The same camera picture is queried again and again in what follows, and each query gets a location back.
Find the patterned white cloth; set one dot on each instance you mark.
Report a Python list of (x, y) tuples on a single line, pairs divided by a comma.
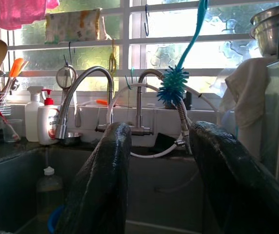
[(73, 24)]

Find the blue bottle brush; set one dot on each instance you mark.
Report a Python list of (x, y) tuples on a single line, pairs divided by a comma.
[(172, 85)]

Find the cream cloth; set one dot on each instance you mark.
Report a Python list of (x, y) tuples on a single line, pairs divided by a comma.
[(249, 97)]

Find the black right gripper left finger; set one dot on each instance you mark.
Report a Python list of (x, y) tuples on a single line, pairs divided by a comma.
[(103, 175)]

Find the thin lilac tube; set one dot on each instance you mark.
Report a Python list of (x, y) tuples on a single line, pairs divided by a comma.
[(173, 190)]

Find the white spray bottle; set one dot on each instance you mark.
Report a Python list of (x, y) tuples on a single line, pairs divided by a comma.
[(33, 117)]

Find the pink cloth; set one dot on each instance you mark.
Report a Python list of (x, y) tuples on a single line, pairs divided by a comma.
[(20, 12)]

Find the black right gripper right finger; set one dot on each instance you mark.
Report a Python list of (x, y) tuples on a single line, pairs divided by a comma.
[(232, 180)]

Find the steel tap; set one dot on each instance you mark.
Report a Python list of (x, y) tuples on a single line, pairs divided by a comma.
[(139, 109)]

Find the dark green sponge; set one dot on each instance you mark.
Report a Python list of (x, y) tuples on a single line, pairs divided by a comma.
[(164, 142)]

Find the yellow hanging utensil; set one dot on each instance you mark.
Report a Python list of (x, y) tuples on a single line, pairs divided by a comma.
[(112, 63)]

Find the white window frame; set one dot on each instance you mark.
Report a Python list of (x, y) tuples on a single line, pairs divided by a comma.
[(126, 48)]

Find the white bottle with red pump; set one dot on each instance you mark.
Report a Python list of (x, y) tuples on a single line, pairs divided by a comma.
[(46, 122)]

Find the clear bottle with white cap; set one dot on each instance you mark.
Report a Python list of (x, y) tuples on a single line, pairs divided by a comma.
[(49, 192)]

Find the orange spatula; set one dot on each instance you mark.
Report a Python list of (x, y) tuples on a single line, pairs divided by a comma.
[(16, 67)]

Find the steel pot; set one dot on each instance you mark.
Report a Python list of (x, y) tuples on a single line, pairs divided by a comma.
[(268, 31)]

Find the stainless steel sink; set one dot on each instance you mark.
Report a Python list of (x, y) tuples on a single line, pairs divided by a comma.
[(154, 195)]

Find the flexible steel gooseneck faucet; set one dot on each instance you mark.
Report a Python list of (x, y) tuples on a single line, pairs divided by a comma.
[(67, 107)]

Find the blue plastic bowl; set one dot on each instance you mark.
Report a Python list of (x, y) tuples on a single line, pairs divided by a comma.
[(53, 219)]

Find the round mesh strainer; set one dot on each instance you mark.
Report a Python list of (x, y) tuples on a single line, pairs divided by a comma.
[(65, 76)]

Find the black boxy object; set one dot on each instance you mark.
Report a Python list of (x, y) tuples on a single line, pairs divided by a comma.
[(188, 100)]

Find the blue hook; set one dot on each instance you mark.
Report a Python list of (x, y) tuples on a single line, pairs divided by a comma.
[(146, 26)]

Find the small steel bowl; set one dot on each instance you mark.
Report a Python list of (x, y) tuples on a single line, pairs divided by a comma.
[(71, 139)]

